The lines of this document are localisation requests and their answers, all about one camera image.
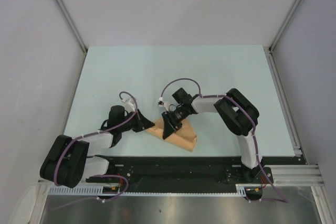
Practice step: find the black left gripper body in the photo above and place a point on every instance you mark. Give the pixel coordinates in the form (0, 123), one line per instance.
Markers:
(128, 125)

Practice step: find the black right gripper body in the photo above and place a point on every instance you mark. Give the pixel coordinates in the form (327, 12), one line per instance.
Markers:
(177, 116)

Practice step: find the peach satin napkin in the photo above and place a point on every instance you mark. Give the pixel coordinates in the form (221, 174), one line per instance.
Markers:
(185, 138)

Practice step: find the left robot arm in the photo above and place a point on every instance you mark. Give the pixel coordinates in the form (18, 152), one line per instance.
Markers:
(65, 162)

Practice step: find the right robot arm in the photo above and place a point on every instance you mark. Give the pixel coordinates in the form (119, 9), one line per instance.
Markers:
(238, 113)

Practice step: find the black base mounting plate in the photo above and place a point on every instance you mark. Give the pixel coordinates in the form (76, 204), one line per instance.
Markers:
(186, 175)

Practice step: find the white slotted cable duct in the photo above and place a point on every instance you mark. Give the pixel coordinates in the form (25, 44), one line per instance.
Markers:
(84, 190)

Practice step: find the aluminium frame rail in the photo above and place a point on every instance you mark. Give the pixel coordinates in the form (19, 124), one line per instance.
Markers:
(290, 124)

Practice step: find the left aluminium corner post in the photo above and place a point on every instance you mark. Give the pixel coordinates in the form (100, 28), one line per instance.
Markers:
(71, 25)

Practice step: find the aluminium corner post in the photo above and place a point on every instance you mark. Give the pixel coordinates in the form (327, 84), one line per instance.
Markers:
(71, 25)
(284, 25)

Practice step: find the right aluminium corner post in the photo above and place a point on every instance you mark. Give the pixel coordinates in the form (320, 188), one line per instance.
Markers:
(284, 25)

